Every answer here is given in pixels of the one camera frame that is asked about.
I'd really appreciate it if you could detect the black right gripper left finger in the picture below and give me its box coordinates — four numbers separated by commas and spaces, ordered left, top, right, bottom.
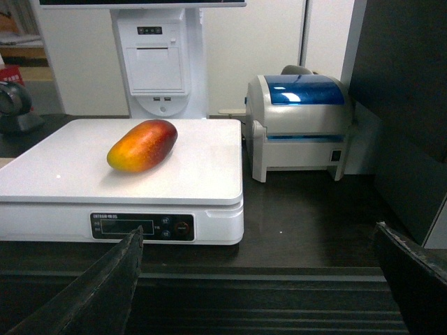
7, 226, 143, 334

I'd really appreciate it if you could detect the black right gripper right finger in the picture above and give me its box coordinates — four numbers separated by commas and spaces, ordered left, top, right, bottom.
373, 222, 446, 334

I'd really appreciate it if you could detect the dark red yellow mango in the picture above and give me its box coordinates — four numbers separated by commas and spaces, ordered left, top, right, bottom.
106, 119, 178, 173

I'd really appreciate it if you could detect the black slatted checkout counter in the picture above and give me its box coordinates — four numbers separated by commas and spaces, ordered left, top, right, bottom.
1, 114, 407, 334

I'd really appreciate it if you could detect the white checkout scale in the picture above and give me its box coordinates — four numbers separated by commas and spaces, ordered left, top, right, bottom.
1, 119, 244, 245

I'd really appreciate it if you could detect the white blue label printer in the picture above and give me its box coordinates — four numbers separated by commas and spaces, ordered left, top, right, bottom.
245, 75, 353, 182

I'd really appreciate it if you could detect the black round barcode scanner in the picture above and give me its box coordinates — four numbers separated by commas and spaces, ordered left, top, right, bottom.
1, 81, 45, 135

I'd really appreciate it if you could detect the red fire equipment box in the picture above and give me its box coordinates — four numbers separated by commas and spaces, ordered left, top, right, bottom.
0, 64, 24, 86

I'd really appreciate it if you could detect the wooden pallet stack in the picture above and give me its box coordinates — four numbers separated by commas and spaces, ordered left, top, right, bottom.
1, 1, 49, 67

